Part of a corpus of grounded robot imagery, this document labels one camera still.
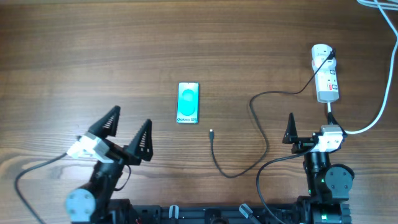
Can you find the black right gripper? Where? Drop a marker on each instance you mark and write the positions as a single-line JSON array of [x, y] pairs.
[[303, 144]]

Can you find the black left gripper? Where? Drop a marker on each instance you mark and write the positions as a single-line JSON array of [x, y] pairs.
[[134, 152]]

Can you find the teal screen smartphone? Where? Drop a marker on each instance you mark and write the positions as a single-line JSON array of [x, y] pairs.
[[187, 103]]

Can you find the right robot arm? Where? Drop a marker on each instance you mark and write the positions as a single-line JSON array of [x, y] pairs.
[[328, 185]]

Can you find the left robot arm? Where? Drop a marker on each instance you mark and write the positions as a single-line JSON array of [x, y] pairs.
[[92, 202]]

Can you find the white power strip socket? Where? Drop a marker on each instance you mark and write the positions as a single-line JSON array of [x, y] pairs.
[[324, 67]]

